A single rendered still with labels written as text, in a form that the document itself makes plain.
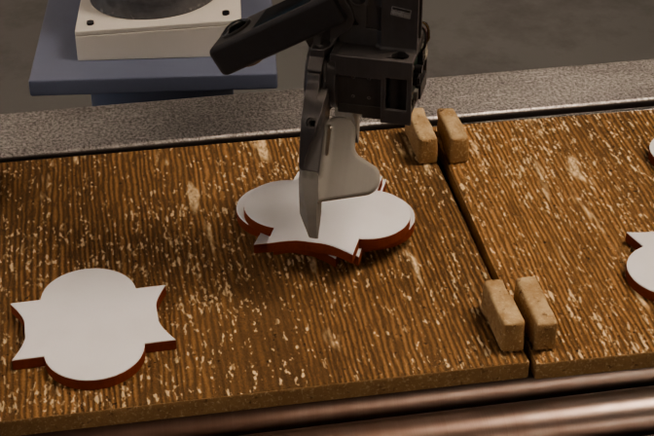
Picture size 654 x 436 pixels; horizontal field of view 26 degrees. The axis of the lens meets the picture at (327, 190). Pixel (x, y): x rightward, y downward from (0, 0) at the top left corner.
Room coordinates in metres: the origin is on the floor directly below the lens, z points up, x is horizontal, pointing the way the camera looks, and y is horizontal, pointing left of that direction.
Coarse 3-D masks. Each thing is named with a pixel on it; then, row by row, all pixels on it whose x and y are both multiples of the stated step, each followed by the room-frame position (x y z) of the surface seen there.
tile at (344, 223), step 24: (264, 192) 0.98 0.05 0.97; (288, 192) 0.98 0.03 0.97; (384, 192) 0.98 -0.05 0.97; (264, 216) 0.95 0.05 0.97; (288, 216) 0.95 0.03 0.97; (336, 216) 0.95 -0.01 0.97; (360, 216) 0.95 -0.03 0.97; (384, 216) 0.95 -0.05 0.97; (408, 216) 0.95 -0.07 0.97; (288, 240) 0.91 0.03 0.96; (312, 240) 0.91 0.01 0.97; (336, 240) 0.91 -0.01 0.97; (360, 240) 0.92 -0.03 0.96; (384, 240) 0.92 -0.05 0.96
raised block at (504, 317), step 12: (492, 288) 0.85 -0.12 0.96; (504, 288) 0.86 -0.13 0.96; (492, 300) 0.84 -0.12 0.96; (504, 300) 0.84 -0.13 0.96; (492, 312) 0.83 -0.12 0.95; (504, 312) 0.82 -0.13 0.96; (516, 312) 0.82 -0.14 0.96; (492, 324) 0.83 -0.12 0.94; (504, 324) 0.81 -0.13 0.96; (516, 324) 0.81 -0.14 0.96; (504, 336) 0.81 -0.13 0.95; (516, 336) 0.81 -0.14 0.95; (504, 348) 0.81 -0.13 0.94; (516, 348) 0.81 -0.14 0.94
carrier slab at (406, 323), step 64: (0, 192) 1.03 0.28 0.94; (64, 192) 1.03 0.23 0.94; (128, 192) 1.03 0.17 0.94; (192, 192) 1.03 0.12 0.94; (448, 192) 1.03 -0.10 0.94; (0, 256) 0.93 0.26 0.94; (64, 256) 0.93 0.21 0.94; (128, 256) 0.93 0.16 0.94; (192, 256) 0.93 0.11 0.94; (256, 256) 0.93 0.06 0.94; (384, 256) 0.93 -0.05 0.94; (448, 256) 0.93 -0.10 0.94; (0, 320) 0.85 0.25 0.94; (192, 320) 0.85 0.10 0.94; (256, 320) 0.85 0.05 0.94; (320, 320) 0.85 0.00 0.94; (384, 320) 0.85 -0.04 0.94; (448, 320) 0.85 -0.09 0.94; (0, 384) 0.77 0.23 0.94; (128, 384) 0.77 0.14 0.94; (192, 384) 0.77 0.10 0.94; (256, 384) 0.77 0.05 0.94; (320, 384) 0.77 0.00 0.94; (384, 384) 0.78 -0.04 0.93; (448, 384) 0.79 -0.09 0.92
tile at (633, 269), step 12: (636, 240) 0.94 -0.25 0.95; (648, 240) 0.94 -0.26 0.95; (636, 252) 0.92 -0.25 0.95; (648, 252) 0.92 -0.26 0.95; (636, 264) 0.91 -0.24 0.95; (648, 264) 0.91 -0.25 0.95; (636, 276) 0.89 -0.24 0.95; (648, 276) 0.89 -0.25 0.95; (636, 288) 0.88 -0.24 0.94; (648, 288) 0.88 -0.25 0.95
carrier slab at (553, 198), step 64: (512, 128) 1.14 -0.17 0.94; (576, 128) 1.14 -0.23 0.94; (640, 128) 1.14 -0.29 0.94; (512, 192) 1.03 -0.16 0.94; (576, 192) 1.03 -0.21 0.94; (640, 192) 1.03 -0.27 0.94; (512, 256) 0.93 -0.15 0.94; (576, 256) 0.93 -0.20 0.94; (576, 320) 0.85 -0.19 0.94; (640, 320) 0.85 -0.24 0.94
